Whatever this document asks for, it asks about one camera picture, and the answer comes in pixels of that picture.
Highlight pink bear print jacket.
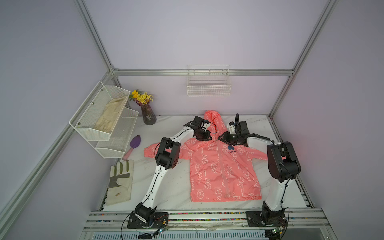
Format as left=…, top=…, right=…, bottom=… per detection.
left=143, top=110, right=269, bottom=203

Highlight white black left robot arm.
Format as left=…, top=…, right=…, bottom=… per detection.
left=129, top=116, right=217, bottom=228

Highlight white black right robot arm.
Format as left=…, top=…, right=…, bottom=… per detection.
left=218, top=115, right=301, bottom=227

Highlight purple ribbed glass vase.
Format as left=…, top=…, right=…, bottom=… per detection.
left=135, top=100, right=157, bottom=126

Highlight purple pink garden trowel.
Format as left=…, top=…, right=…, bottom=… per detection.
left=122, top=135, right=141, bottom=161

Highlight yellow flower bouquet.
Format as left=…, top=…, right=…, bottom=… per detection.
left=129, top=90, right=153, bottom=106

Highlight cream green work glove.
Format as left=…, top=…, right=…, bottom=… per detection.
left=105, top=160, right=134, bottom=206

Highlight beige glove on shelf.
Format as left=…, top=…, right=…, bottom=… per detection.
left=94, top=96, right=128, bottom=134

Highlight white mesh two-tier shelf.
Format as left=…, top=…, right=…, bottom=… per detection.
left=69, top=82, right=139, bottom=159

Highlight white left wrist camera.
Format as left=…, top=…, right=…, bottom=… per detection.
left=202, top=120, right=211, bottom=130

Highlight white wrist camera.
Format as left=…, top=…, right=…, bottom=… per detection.
left=202, top=120, right=211, bottom=130
left=227, top=122, right=236, bottom=134

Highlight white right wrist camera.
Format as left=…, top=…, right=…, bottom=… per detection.
left=227, top=122, right=236, bottom=134

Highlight white wire wall basket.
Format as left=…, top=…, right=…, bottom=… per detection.
left=187, top=65, right=232, bottom=97

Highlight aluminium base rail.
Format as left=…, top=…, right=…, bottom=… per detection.
left=80, top=208, right=337, bottom=240

